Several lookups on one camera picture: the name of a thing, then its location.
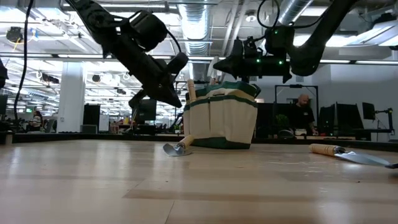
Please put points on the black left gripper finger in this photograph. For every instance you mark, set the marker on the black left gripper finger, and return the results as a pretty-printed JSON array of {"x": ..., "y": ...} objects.
[{"x": 166, "y": 91}]

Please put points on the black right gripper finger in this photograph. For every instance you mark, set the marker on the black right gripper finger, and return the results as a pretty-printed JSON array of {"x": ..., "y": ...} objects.
[{"x": 233, "y": 67}]

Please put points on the beige green canvas gardening bag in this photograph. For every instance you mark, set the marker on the beige green canvas gardening bag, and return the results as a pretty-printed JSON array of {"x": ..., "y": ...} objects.
[{"x": 224, "y": 121}]

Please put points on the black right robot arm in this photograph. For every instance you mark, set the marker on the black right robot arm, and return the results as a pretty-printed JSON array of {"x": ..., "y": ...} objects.
[{"x": 317, "y": 46}]

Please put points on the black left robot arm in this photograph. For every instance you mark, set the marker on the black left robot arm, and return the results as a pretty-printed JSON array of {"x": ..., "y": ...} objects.
[{"x": 93, "y": 18}]

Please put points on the small background plant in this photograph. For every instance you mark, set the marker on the small background plant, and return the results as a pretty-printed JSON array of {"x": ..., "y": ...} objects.
[{"x": 282, "y": 120}]

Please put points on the person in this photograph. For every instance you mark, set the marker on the person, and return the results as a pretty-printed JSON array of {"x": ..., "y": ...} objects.
[
  {"x": 35, "y": 121},
  {"x": 301, "y": 116}
]

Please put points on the black cabinet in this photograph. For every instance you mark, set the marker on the black cabinet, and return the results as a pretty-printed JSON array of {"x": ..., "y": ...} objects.
[{"x": 91, "y": 118}]

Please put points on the white square column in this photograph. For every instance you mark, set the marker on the white square column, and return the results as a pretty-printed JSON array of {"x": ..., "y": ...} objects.
[{"x": 71, "y": 99}]

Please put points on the small black monitor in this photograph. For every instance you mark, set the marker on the small black monitor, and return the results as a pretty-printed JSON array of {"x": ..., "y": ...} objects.
[{"x": 368, "y": 111}]

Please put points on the thin black stand frame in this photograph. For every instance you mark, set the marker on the thin black stand frame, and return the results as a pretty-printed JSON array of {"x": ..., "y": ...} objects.
[{"x": 295, "y": 86}]

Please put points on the silver ventilation duct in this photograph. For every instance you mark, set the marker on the silver ventilation duct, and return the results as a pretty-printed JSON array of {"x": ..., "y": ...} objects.
[
  {"x": 293, "y": 11},
  {"x": 196, "y": 25}
]

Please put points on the black aluminium rig frame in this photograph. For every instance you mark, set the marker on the black aluminium rig frame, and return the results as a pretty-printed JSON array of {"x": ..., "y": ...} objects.
[{"x": 93, "y": 137}]

